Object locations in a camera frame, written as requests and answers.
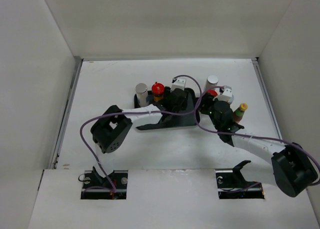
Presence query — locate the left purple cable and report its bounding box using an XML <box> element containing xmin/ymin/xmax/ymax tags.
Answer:
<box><xmin>79</xmin><ymin>73</ymin><xmax>202</xmax><ymax>194</ymax></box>

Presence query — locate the red lid sauce jar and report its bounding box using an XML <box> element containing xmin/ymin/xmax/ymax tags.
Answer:
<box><xmin>206</xmin><ymin>89</ymin><xmax>218</xmax><ymax>98</ymax></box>
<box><xmin>151</xmin><ymin>82</ymin><xmax>165</xmax><ymax>102</ymax></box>

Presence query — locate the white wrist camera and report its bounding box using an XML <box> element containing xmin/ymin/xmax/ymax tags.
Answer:
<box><xmin>217</xmin><ymin>85</ymin><xmax>233</xmax><ymax>102</ymax></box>
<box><xmin>170</xmin><ymin>77</ymin><xmax>187</xmax><ymax>92</ymax></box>

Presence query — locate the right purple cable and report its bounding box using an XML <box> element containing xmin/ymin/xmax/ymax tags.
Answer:
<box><xmin>192</xmin><ymin>85</ymin><xmax>320</xmax><ymax>187</ymax></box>

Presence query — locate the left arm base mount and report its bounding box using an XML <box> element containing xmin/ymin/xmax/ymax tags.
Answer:
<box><xmin>78</xmin><ymin>167</ymin><xmax>129</xmax><ymax>200</ymax></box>

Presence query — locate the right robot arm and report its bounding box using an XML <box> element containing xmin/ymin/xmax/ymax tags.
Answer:
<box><xmin>196</xmin><ymin>93</ymin><xmax>320</xmax><ymax>198</ymax></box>

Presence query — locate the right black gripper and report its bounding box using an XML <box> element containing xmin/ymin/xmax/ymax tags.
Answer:
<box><xmin>193</xmin><ymin>92</ymin><xmax>225</xmax><ymax>130</ymax></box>

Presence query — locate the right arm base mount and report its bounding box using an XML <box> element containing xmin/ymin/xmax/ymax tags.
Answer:
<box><xmin>215</xmin><ymin>160</ymin><xmax>265</xmax><ymax>200</ymax></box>

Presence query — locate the white bead jar silver lid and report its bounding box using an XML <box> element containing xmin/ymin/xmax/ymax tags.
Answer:
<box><xmin>135</xmin><ymin>83</ymin><xmax>149</xmax><ymax>107</ymax></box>

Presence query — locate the yellow cap sauce bottle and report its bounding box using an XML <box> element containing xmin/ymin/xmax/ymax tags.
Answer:
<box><xmin>232</xmin><ymin>103</ymin><xmax>248</xmax><ymax>123</ymax></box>

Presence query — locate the black plastic tray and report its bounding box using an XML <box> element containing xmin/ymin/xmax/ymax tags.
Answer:
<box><xmin>136</xmin><ymin>87</ymin><xmax>198</xmax><ymax>131</ymax></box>

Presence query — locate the purple cable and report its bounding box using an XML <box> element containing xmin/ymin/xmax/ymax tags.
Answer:
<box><xmin>79</xmin><ymin>73</ymin><xmax>202</xmax><ymax>194</ymax></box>
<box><xmin>192</xmin><ymin>85</ymin><xmax>320</xmax><ymax>187</ymax></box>

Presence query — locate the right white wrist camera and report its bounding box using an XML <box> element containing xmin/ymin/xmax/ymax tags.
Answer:
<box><xmin>217</xmin><ymin>85</ymin><xmax>233</xmax><ymax>102</ymax></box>

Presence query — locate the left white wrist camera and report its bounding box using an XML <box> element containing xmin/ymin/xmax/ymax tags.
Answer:
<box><xmin>170</xmin><ymin>77</ymin><xmax>187</xmax><ymax>92</ymax></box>

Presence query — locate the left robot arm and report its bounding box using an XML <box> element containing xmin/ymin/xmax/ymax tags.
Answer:
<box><xmin>90</xmin><ymin>86</ymin><xmax>196</xmax><ymax>154</ymax></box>

